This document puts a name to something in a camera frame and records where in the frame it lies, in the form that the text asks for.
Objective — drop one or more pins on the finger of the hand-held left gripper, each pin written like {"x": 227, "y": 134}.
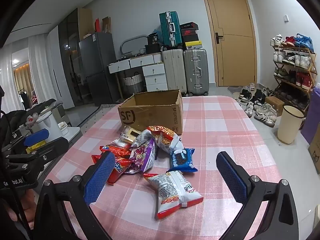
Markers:
{"x": 55, "y": 146}
{"x": 37, "y": 137}

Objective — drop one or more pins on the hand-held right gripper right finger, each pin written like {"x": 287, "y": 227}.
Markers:
{"x": 232, "y": 177}

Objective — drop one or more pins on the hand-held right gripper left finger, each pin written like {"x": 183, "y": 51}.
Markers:
{"x": 100, "y": 177}

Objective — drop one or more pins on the small white snack packet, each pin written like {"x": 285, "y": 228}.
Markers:
{"x": 117, "y": 143}

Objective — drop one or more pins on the purple snack packet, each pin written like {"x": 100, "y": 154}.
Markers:
{"x": 142, "y": 156}

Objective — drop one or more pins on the beige snack box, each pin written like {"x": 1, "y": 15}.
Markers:
{"x": 130, "y": 133}

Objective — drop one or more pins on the blue cookie packet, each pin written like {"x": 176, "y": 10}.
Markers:
{"x": 181, "y": 160}

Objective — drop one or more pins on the white grey snack packet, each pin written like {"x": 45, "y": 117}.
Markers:
{"x": 142, "y": 138}

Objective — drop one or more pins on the white red noodle snack packet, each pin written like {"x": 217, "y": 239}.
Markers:
{"x": 165, "y": 138}
{"x": 172, "y": 192}

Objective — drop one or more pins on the brown cardboard box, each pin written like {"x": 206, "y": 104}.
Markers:
{"x": 150, "y": 117}

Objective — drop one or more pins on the person's left hand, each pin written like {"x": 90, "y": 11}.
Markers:
{"x": 28, "y": 207}

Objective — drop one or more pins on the white appliance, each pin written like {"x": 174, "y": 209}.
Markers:
{"x": 50, "y": 125}

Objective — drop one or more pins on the black jacket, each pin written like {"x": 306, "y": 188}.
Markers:
{"x": 15, "y": 122}

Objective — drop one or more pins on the pink checkered tablecloth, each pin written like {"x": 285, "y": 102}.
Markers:
{"x": 212, "y": 130}

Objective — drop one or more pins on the tan curtain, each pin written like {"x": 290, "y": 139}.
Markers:
{"x": 23, "y": 85}

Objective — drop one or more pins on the white sheer curtain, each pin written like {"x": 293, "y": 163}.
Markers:
{"x": 40, "y": 70}
{"x": 6, "y": 80}

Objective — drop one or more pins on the pile of sneakers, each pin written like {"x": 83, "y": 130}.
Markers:
{"x": 265, "y": 112}

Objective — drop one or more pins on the cream waste bin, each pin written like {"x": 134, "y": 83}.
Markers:
{"x": 290, "y": 127}

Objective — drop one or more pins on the small brown box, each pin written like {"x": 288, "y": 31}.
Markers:
{"x": 275, "y": 105}

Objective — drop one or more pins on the printed cardboard carton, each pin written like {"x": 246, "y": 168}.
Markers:
{"x": 315, "y": 155}

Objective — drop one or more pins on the grey door mat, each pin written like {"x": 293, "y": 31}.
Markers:
{"x": 233, "y": 91}

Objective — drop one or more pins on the dark glass wardrobe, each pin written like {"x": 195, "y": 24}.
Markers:
{"x": 72, "y": 55}

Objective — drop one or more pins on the grey refrigerator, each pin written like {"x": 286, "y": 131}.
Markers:
{"x": 100, "y": 62}

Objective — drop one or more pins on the woven basket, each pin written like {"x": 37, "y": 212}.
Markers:
{"x": 132, "y": 83}

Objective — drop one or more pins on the purple box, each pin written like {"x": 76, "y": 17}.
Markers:
{"x": 312, "y": 115}

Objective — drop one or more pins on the silver suitcase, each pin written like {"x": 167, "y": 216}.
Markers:
{"x": 196, "y": 72}

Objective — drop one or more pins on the white desk with drawers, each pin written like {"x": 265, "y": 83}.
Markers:
{"x": 155, "y": 72}

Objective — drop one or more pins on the beige suitcase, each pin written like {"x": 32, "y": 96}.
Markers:
{"x": 175, "y": 72}

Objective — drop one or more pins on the tan wooden door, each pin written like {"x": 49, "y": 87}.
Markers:
{"x": 232, "y": 55}

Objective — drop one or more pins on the red paper bag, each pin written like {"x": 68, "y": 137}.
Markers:
{"x": 97, "y": 25}

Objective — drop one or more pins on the folded cardboard pieces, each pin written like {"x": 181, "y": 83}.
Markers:
{"x": 106, "y": 25}

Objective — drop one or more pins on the shoe rack with shoes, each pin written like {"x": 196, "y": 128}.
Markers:
{"x": 300, "y": 60}

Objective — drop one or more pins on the yellow black shoe box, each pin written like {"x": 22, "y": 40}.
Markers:
{"x": 193, "y": 45}

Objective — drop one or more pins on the black crate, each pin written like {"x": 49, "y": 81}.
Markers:
{"x": 153, "y": 49}

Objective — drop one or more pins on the wooden shoe rack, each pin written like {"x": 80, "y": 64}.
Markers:
{"x": 297, "y": 48}

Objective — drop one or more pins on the black printed bag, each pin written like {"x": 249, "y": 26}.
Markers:
{"x": 153, "y": 39}

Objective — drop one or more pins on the plain black shoe box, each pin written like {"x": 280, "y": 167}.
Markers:
{"x": 190, "y": 38}

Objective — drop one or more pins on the black shoe box red logo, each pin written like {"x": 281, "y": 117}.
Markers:
{"x": 188, "y": 32}

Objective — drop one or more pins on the blue plastic bag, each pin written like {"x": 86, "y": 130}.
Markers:
{"x": 158, "y": 31}

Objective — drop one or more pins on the teal suitcase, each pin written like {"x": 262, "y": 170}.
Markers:
{"x": 168, "y": 30}

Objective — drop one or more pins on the curved metal tube frame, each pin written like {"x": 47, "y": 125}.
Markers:
{"x": 132, "y": 38}

